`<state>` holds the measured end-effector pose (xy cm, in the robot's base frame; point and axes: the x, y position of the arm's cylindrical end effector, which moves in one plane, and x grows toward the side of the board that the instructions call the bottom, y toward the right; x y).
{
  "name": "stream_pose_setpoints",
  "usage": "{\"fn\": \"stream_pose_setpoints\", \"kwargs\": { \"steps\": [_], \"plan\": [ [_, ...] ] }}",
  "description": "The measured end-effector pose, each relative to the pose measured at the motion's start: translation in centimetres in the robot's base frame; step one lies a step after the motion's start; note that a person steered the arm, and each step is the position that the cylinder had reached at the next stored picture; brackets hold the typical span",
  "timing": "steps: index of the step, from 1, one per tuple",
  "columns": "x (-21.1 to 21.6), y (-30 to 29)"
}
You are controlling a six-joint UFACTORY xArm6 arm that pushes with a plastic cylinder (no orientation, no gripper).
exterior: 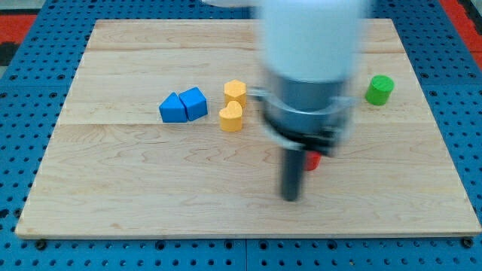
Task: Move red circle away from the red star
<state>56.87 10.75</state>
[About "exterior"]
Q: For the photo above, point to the red block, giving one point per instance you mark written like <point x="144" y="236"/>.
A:
<point x="312" y="160"/>

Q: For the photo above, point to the yellow hexagon block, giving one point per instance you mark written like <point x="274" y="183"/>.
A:
<point x="235" y="91"/>

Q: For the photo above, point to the yellow heart block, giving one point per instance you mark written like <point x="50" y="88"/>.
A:
<point x="231" y="117"/>

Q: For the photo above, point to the blue triangular prism block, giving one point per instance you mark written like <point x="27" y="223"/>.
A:
<point x="172" y="110"/>

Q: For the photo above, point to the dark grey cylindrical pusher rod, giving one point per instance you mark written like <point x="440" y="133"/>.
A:
<point x="293" y="163"/>

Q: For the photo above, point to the green cylinder block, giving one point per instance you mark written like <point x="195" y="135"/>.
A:
<point x="379" y="90"/>

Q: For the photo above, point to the blue cube block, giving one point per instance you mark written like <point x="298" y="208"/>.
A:
<point x="195" y="103"/>

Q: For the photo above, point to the grey metal end effector mount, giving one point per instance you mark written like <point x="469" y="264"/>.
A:
<point x="302" y="115"/>

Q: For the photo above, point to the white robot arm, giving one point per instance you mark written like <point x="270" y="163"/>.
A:
<point x="308" y="49"/>

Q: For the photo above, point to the wooden board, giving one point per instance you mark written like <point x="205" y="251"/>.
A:
<point x="114" y="170"/>

